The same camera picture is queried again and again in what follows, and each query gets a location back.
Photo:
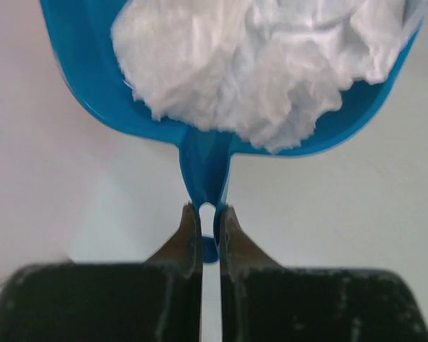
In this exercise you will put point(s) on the blue plastic dustpan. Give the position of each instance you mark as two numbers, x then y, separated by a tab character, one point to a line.
79	32

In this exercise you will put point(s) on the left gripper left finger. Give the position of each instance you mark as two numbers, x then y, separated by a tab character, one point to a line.
181	259

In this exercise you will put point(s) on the white paper scrap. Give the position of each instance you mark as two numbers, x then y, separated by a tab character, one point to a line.
265	70

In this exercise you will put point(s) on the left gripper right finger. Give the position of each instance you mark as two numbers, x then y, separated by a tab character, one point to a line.
239	255

